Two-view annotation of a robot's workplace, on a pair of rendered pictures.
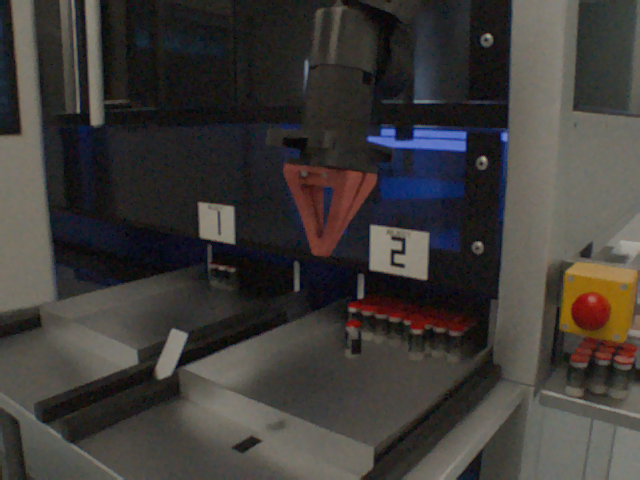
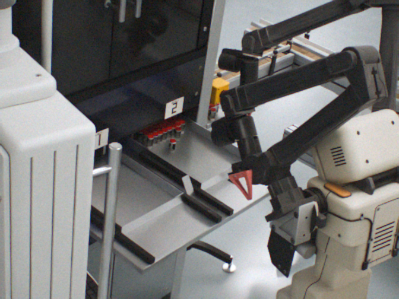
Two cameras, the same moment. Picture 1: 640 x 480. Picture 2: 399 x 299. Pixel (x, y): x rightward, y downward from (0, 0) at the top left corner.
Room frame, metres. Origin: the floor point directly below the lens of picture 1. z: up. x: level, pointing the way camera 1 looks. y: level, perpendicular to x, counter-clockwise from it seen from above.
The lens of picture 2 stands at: (0.61, 2.07, 2.26)
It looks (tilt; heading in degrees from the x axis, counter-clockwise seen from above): 33 degrees down; 270
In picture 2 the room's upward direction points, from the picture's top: 9 degrees clockwise
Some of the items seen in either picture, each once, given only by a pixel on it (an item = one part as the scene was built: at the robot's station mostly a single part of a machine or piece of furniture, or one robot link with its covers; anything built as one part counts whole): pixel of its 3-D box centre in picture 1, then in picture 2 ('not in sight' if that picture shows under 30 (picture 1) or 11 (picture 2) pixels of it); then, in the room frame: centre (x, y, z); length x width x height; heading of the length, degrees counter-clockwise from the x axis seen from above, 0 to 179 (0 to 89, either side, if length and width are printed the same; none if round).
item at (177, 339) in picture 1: (135, 371); (200, 194); (0.59, 0.21, 0.91); 0.14 x 0.03 x 0.06; 142
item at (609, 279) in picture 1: (599, 299); (215, 90); (0.59, -0.32, 1.00); 0.08 x 0.07 x 0.07; 143
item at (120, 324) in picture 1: (178, 307); (114, 187); (0.85, 0.23, 0.90); 0.34 x 0.26 x 0.04; 143
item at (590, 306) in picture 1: (591, 310); not in sight; (0.55, -0.29, 0.99); 0.04 x 0.04 x 0.04; 53
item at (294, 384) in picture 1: (357, 363); (189, 150); (0.64, -0.04, 0.90); 0.34 x 0.26 x 0.04; 143
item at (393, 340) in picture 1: (402, 331); (166, 134); (0.73, -0.11, 0.90); 0.18 x 0.02 x 0.05; 53
